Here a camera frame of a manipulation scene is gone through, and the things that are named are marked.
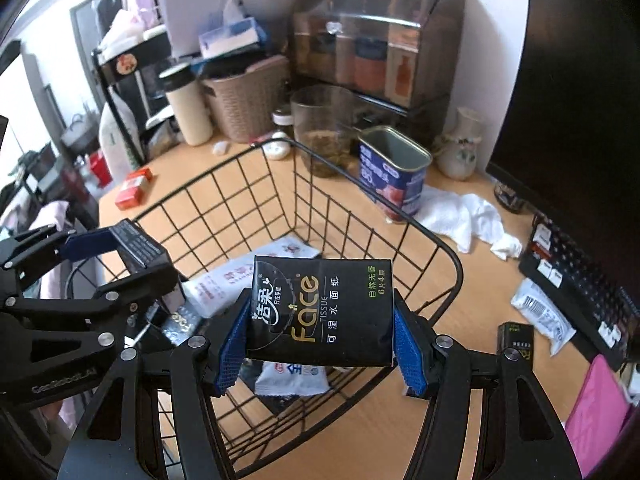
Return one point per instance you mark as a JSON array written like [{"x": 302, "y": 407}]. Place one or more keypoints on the small white snack packet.
[{"x": 542, "y": 317}]

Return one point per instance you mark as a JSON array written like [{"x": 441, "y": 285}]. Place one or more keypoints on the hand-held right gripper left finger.
[{"x": 232, "y": 355}]

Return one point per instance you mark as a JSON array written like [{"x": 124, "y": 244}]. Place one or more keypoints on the black shelf rack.
[{"x": 132, "y": 65}]

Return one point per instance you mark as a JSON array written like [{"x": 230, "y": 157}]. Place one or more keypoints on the beige woven basket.
[{"x": 247, "y": 105}]

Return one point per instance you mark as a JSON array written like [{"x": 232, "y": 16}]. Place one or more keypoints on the glass jar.
[{"x": 320, "y": 125}]

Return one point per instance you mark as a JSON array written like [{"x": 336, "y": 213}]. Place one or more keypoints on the black keyboard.
[{"x": 575, "y": 280}]

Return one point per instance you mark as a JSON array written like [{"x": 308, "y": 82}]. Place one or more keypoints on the blue tin can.
[{"x": 395, "y": 180}]

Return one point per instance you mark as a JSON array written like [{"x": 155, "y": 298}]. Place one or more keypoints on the cream thermos bottle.
[{"x": 189, "y": 110}]

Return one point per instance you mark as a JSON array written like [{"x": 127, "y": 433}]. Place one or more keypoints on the white cloth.
[{"x": 465, "y": 215}]

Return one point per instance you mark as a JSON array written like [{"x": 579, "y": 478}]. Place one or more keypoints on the black monitor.
[{"x": 580, "y": 85}]

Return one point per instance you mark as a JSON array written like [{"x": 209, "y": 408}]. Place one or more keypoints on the black tissue pack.
[
  {"x": 516, "y": 335},
  {"x": 320, "y": 310}
]

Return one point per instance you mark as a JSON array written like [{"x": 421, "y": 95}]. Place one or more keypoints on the red small box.
[{"x": 134, "y": 189}]

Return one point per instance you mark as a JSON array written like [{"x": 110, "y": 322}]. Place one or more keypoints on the small white wrapper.
[{"x": 221, "y": 147}]

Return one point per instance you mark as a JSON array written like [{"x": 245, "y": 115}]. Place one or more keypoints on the white plastic bottle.
[{"x": 120, "y": 135}]

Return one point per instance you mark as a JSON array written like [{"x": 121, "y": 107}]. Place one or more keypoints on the white round object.
[{"x": 276, "y": 150}]

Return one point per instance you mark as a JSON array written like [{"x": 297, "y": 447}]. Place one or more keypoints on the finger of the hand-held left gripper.
[
  {"x": 115, "y": 300},
  {"x": 87, "y": 249}
]

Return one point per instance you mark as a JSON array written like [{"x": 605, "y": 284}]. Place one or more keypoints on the brown storage cabinet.
[{"x": 380, "y": 40}]

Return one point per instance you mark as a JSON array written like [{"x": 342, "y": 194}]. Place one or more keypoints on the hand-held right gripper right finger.
[{"x": 409, "y": 355}]

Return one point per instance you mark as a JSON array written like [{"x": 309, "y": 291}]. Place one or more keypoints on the small white-lidded jar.
[{"x": 283, "y": 121}]

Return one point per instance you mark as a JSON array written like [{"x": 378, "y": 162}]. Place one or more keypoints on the white cereal bar packet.
[{"x": 292, "y": 377}]

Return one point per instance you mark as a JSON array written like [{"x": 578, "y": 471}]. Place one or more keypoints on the blue tissue box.
[{"x": 230, "y": 40}]

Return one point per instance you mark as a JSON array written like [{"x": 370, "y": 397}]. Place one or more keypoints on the white ceramic vase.
[{"x": 460, "y": 145}]

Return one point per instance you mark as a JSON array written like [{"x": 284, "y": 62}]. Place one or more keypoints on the large white snack packet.
[{"x": 235, "y": 280}]

